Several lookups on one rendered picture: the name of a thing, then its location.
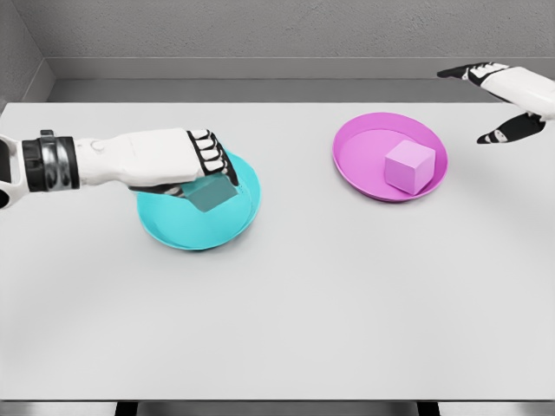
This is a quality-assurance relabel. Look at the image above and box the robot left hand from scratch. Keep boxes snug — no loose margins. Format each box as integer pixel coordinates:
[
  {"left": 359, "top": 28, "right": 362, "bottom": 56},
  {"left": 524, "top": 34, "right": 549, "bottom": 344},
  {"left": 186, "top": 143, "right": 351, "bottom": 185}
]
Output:
[{"left": 113, "top": 127, "right": 239, "bottom": 201}]

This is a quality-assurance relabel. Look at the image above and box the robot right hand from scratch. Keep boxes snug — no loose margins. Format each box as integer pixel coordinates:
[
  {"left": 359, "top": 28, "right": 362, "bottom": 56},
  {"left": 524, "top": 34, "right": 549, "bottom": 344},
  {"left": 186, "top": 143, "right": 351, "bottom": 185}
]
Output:
[{"left": 436, "top": 62, "right": 555, "bottom": 146}]

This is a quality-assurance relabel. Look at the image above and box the cyan block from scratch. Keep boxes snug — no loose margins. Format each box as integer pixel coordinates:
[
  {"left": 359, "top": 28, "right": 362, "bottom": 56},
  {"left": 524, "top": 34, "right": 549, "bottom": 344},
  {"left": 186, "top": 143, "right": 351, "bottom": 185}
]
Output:
[{"left": 180, "top": 176, "right": 240, "bottom": 214}]

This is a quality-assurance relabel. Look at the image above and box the cyan plate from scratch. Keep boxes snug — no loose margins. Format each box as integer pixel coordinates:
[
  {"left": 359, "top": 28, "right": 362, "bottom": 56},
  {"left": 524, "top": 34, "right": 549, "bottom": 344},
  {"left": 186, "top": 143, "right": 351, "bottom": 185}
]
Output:
[{"left": 136, "top": 149, "right": 263, "bottom": 251}]

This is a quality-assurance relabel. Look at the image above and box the pink block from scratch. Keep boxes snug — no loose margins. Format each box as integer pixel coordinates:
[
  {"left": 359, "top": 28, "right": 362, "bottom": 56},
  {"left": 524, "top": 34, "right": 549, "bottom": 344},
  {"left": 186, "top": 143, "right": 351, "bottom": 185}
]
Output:
[{"left": 383, "top": 139, "right": 435, "bottom": 196}]

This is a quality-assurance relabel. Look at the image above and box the pink plate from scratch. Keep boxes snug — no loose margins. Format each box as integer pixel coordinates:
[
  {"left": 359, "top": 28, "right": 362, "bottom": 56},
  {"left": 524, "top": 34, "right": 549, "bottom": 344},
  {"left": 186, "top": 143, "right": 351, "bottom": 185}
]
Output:
[{"left": 332, "top": 112, "right": 449, "bottom": 204}]

